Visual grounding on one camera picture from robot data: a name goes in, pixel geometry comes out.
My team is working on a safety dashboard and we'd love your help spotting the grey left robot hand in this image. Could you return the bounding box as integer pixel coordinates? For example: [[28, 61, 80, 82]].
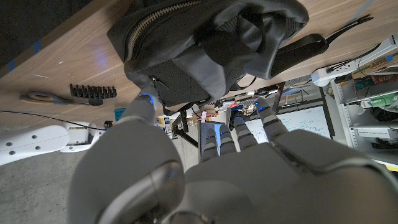
[[67, 86, 398, 224]]

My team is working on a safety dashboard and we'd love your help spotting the black backpack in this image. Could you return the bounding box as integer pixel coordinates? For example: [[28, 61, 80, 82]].
[[106, 0, 374, 116]]

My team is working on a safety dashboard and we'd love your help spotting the black claw hair clip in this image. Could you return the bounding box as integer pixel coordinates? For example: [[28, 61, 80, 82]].
[[69, 83, 118, 107]]

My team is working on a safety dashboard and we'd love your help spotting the whiteboard with writing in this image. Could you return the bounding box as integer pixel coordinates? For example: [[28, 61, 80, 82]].
[[244, 105, 332, 144]]

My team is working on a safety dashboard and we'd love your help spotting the white shelf cabinet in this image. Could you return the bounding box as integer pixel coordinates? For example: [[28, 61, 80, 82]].
[[328, 51, 398, 170]]

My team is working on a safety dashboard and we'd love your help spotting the white power strip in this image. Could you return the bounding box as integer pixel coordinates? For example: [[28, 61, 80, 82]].
[[310, 34, 398, 88]]

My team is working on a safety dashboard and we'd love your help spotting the thin black cable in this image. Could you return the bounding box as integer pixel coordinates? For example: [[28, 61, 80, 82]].
[[0, 110, 107, 131]]

